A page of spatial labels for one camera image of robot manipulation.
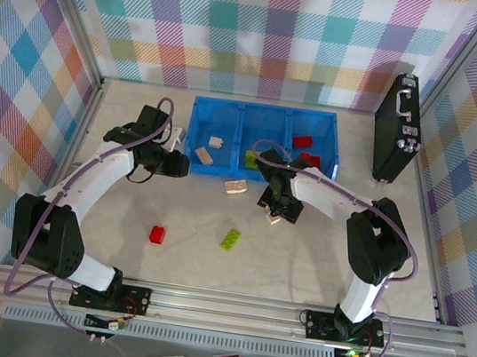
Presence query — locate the lime green lego brick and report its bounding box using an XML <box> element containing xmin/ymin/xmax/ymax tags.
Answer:
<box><xmin>242</xmin><ymin>148</ymin><xmax>266</xmax><ymax>172</ymax></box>
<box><xmin>219</xmin><ymin>226</ymin><xmax>243</xmax><ymax>252</ymax></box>

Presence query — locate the small red lego brick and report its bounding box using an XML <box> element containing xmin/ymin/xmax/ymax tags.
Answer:
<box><xmin>148</xmin><ymin>223</ymin><xmax>169</xmax><ymax>246</ymax></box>

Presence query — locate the black briefcase silver handle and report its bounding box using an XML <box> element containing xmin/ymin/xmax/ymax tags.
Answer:
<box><xmin>364</xmin><ymin>68</ymin><xmax>433</xmax><ymax>189</ymax></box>

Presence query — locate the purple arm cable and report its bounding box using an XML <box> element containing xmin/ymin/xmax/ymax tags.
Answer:
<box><xmin>220</xmin><ymin>137</ymin><xmax>437</xmax><ymax>357</ymax></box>
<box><xmin>0</xmin><ymin>78</ymin><xmax>176</xmax><ymax>344</ymax></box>

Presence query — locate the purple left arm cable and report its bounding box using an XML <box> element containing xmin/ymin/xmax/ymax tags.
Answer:
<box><xmin>0</xmin><ymin>78</ymin><xmax>176</xmax><ymax>344</ymax></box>

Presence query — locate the aluminium extrusion frame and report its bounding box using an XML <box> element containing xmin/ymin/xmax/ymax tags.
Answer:
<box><xmin>0</xmin><ymin>0</ymin><xmax>477</xmax><ymax>357</ymax></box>

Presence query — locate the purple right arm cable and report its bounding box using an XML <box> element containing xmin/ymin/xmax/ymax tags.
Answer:
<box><xmin>220</xmin><ymin>137</ymin><xmax>437</xmax><ymax>357</ymax></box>

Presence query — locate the blue three-compartment plastic bin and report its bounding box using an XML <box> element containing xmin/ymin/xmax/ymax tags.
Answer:
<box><xmin>180</xmin><ymin>92</ymin><xmax>347</xmax><ymax>196</ymax></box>

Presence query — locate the grey slotted cable duct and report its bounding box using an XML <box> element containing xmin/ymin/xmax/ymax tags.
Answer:
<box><xmin>1</xmin><ymin>304</ymin><xmax>337</xmax><ymax>357</ymax></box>

